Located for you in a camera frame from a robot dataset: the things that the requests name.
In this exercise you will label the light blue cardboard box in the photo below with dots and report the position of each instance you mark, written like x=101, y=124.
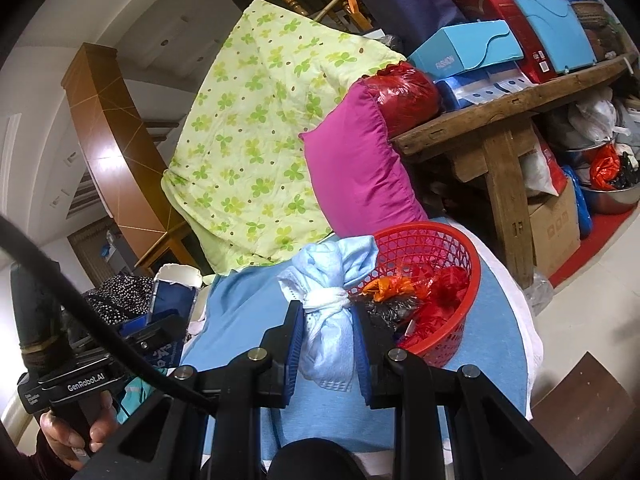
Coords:
x=465, y=50

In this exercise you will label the clear plastic bag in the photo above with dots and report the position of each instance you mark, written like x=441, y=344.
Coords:
x=537, y=287

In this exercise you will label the dark brown wooden board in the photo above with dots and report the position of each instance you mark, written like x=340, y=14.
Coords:
x=575, y=405

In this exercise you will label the light blue blanket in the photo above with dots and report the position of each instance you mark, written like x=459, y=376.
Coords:
x=245, y=300

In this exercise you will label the black white dotted cloth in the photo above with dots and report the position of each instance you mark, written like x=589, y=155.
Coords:
x=120, y=295

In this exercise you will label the large red plastic bundle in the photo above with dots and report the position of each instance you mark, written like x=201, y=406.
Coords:
x=407, y=92

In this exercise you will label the white sack with red print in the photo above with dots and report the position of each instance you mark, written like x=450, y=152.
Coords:
x=542, y=165

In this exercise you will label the white blue dotted package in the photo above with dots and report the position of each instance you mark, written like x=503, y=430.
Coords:
x=480, y=90

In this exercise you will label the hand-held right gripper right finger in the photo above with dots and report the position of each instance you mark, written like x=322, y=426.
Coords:
x=364, y=365

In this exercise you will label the magenta pillow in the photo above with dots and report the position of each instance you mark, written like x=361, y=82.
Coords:
x=355, y=170

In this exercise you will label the blue foil packet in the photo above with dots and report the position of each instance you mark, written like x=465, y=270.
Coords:
x=175, y=300

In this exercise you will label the green floral quilt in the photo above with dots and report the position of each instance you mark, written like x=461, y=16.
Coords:
x=250, y=135

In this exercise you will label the large blue plastic case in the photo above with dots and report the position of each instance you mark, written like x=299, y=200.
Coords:
x=555, y=25

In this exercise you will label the metal basin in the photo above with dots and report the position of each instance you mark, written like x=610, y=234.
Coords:
x=610, y=200

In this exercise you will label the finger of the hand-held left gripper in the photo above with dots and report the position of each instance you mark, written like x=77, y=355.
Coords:
x=150, y=335

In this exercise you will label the red plastic mesh basket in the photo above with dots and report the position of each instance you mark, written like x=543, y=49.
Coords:
x=445, y=260

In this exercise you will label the white plastic container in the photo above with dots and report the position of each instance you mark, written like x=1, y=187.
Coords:
x=177, y=272

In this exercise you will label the knotted white blue cloth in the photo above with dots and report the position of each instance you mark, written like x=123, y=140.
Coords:
x=325, y=340

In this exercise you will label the wicker basket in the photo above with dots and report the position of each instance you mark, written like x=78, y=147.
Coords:
x=590, y=12

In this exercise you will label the rough wooden bench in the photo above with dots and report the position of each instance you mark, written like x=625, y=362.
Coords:
x=500, y=125

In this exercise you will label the navy blue bag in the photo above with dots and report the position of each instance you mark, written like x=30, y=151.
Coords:
x=400, y=0

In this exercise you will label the blue plastic bag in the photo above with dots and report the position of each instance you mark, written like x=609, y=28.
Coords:
x=580, y=205

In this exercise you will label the white plastic bag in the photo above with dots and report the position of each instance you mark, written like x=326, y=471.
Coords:
x=595, y=115

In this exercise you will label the crumpled red plastic bag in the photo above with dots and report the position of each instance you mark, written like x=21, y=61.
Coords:
x=440, y=305

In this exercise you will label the black plastic bag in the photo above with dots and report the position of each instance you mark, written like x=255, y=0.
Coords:
x=390, y=310

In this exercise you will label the person's left hand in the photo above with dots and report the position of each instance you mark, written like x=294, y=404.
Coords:
x=65, y=432

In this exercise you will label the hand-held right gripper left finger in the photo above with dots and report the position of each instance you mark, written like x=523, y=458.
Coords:
x=292, y=355

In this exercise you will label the red floor mat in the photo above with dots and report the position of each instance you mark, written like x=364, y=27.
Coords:
x=595, y=245

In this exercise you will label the small orange plastic bag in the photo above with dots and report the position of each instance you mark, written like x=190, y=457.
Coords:
x=605, y=167

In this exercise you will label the teal cloth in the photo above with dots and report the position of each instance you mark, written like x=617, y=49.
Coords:
x=132, y=395

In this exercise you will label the brown cardboard box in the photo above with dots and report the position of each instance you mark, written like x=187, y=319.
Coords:
x=555, y=230

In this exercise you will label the brown wooden cabinet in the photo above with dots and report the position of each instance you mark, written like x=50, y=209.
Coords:
x=115, y=150

